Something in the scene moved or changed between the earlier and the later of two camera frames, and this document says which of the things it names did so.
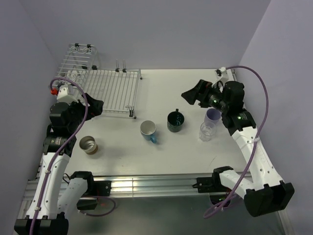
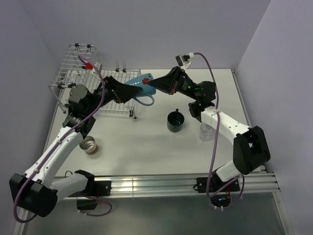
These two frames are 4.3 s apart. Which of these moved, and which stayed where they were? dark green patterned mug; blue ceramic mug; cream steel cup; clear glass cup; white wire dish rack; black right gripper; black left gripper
Moved: blue ceramic mug; black left gripper; black right gripper
Stayed: white wire dish rack; dark green patterned mug; cream steel cup; clear glass cup
